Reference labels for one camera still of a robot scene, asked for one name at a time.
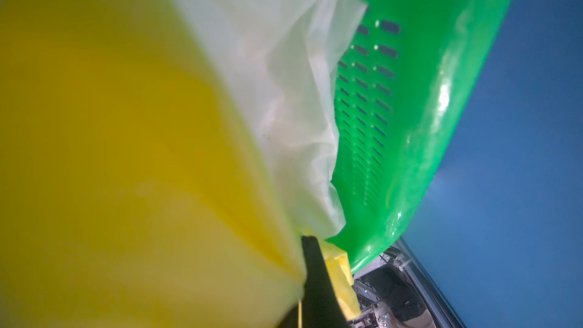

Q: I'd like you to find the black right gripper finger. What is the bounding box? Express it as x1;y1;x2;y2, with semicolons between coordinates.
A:
278;236;349;328

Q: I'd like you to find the large yellow raincoat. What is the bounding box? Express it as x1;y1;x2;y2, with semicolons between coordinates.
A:
1;0;324;327

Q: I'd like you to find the white raincoat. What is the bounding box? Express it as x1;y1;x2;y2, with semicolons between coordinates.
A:
173;0;366;238

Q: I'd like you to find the green plastic basket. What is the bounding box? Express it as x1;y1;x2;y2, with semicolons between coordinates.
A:
331;0;511;272

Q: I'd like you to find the aluminium rail at front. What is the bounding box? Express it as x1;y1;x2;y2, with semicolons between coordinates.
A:
348;236;468;328

